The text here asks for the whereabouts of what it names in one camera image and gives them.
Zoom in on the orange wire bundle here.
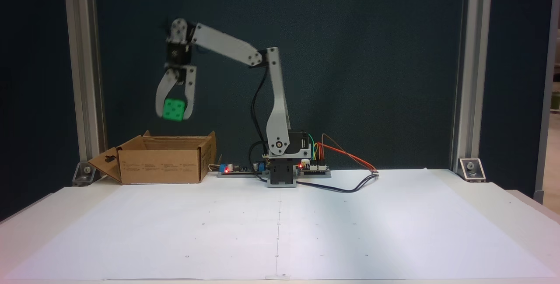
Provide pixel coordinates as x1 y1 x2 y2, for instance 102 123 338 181
321 133 378 173

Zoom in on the brown cardboard box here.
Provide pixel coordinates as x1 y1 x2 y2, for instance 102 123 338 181
87 130 217 185

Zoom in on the black cable with white connector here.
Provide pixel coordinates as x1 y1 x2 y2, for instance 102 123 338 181
297 169 380 194

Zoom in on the circuit board with jumper wires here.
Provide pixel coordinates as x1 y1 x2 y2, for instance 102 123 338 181
297 161 332 179

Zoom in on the green die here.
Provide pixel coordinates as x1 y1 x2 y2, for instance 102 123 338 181
162 98 186 123

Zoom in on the black servo cable bundle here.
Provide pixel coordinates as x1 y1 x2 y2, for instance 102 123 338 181
249 66 269 185

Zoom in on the coloured jumper wire bundle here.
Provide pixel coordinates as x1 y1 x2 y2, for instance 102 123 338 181
308 133 325 165

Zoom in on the metal corner bracket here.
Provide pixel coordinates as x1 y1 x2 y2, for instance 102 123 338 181
72 161 106 187
458 158 487 183

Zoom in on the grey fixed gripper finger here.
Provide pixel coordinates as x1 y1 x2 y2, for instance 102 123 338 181
182 84 196 121

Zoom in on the blue circuit board, red light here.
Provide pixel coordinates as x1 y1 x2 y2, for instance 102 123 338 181
217 161 269 179

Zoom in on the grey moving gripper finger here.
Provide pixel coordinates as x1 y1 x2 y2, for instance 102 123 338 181
155 70 178 119

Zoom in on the aluminium frame post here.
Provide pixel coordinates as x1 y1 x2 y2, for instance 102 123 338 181
450 0 494 173
63 0 108 176

